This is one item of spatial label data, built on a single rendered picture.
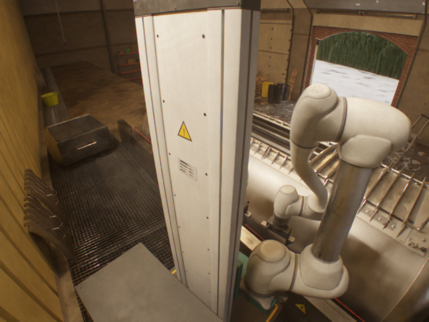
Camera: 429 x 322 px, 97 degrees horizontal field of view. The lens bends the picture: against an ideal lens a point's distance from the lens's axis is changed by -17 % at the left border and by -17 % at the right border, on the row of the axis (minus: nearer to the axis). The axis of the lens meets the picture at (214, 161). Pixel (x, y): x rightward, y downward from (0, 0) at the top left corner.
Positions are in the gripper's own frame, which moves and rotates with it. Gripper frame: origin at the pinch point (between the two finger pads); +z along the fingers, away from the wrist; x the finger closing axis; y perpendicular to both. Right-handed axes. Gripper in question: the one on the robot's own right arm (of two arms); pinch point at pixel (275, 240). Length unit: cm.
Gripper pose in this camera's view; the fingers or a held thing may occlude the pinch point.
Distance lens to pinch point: 134.2
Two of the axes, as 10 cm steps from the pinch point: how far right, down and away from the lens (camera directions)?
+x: 7.4, 3.6, -5.7
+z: 0.0, 8.4, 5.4
